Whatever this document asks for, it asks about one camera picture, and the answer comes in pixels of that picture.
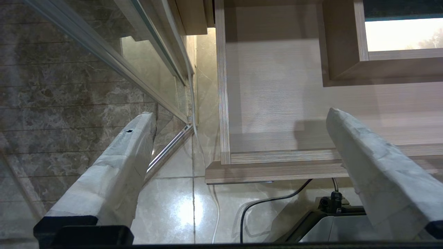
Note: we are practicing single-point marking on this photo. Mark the glass shower partition metal frame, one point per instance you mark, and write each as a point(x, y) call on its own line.
point(86, 41)

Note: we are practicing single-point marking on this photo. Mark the wooden vanity drawer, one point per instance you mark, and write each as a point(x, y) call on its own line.
point(277, 103)

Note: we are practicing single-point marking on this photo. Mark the wooden drawer pipe cutout box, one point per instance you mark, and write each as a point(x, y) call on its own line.
point(342, 38)

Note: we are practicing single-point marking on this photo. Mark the wooden vanity cabinet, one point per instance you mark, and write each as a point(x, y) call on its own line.
point(193, 15)

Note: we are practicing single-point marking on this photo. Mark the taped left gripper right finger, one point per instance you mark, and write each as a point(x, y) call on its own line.
point(380, 173)

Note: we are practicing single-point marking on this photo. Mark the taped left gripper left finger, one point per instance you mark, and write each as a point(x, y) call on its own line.
point(110, 173)

